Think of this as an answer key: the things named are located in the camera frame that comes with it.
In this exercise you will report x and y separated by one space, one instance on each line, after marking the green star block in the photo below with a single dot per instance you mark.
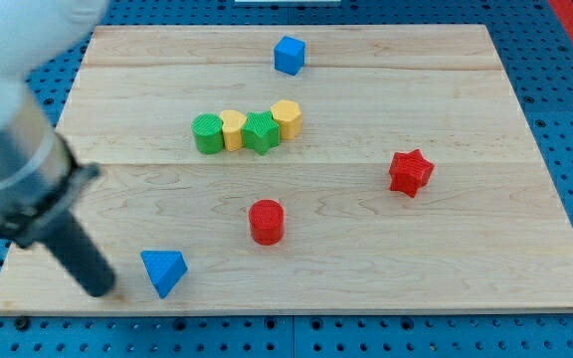
260 132

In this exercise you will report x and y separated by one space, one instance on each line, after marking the red cylinder block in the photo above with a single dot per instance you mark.
267 222

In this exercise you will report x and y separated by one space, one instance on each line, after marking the wooden board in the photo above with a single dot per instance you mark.
487 234

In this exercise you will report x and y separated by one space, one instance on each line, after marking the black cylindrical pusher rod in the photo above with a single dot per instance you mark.
70 244

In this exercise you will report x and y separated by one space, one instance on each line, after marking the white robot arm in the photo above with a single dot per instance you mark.
33 32

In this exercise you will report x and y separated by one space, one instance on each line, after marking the blue cube block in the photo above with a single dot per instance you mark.
289 55

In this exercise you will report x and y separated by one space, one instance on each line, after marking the green cylinder block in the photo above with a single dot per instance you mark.
207 133

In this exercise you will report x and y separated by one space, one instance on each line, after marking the yellow hexagon block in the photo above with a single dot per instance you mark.
287 114

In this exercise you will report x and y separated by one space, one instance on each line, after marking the yellow heart block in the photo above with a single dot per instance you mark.
233 123

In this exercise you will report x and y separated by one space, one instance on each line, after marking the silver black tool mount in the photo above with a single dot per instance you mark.
40 179

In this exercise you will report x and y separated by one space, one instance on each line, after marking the red star block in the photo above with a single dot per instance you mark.
409 172

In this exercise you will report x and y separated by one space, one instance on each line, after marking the blue triangle block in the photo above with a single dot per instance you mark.
165 269

